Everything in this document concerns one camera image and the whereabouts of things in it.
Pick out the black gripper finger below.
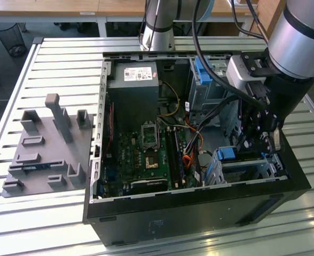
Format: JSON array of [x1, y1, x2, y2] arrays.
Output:
[[238, 106, 266, 154], [260, 127, 282, 154]]

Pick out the hard disk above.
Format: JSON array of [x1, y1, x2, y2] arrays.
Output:
[[216, 146, 266, 162]]

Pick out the silver disk bay cage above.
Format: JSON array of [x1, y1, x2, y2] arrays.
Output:
[[203, 148, 288, 187]]

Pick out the silver drive cage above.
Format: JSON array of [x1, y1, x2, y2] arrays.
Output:
[[187, 57, 243, 126]]

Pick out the blue plastic bay panel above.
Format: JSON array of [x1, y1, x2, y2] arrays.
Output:
[[205, 156, 223, 186]]

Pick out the blue drive cage latch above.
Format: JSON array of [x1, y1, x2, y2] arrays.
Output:
[[195, 57, 214, 85]]

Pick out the black PC case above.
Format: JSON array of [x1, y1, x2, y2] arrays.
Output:
[[82, 50, 312, 247]]

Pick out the metal socket cover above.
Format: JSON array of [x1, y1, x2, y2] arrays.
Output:
[[140, 121, 159, 151]]

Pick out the CPU socket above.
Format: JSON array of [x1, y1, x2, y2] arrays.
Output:
[[143, 151, 160, 170]]

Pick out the grey power supply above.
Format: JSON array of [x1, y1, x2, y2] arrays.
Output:
[[107, 61, 159, 126]]

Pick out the black graphics card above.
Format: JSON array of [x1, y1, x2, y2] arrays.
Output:
[[130, 179, 171, 195]]

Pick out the green motherboard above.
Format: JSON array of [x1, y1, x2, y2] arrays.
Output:
[[99, 101, 200, 199]]

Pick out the grey part rack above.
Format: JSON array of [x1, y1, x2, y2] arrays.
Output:
[[2, 93, 98, 198]]

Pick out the green RAM stick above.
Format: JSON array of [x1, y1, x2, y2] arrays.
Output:
[[10, 164, 52, 173]]

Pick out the black mesh wastebasket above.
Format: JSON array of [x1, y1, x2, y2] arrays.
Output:
[[0, 22, 26, 57]]

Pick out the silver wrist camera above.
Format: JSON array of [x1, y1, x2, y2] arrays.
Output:
[[225, 53, 271, 106]]

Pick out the red yellow black wire bundle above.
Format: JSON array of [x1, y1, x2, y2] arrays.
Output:
[[183, 125, 205, 157]]

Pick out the orange flat wire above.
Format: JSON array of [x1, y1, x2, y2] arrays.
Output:
[[182, 156, 198, 169]]

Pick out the yellow power wire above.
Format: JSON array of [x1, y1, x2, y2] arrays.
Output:
[[156, 81, 181, 118]]

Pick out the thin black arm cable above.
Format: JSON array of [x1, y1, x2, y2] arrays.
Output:
[[229, 0, 270, 43]]

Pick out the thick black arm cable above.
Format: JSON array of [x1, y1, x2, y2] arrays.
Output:
[[191, 0, 270, 109]]

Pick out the wooden desk white frame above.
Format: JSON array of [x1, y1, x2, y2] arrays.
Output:
[[97, 0, 259, 38], [0, 0, 100, 25]]

